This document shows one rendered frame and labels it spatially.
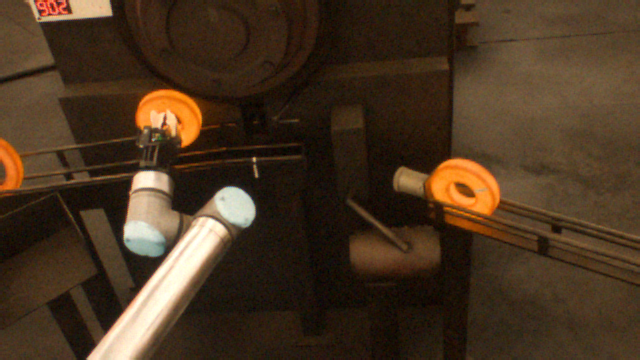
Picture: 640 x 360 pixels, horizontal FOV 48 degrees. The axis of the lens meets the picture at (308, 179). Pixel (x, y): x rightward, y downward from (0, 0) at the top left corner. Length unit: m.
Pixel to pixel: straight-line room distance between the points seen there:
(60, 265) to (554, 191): 1.71
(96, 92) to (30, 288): 0.49
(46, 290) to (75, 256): 0.11
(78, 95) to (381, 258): 0.85
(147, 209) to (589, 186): 1.72
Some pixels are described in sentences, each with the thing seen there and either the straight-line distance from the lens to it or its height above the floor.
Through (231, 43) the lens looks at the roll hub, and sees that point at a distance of 1.47.
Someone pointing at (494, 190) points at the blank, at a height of 0.74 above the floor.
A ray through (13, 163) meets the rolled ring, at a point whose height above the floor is 0.71.
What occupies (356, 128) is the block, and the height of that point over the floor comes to 0.79.
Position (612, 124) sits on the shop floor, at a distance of 3.07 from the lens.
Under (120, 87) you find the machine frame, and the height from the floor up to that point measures 0.87.
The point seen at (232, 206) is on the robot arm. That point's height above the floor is 0.85.
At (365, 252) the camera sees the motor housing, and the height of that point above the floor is 0.52.
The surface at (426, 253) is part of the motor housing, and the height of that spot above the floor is 0.51.
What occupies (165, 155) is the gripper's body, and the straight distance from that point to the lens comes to 1.66.
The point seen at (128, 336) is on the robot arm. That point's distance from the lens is 1.28.
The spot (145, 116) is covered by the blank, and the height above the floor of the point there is 0.85.
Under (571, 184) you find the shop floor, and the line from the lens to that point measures 2.76.
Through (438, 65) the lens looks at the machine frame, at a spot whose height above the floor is 0.87.
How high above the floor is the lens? 1.82
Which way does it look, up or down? 41 degrees down
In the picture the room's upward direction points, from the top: 8 degrees counter-clockwise
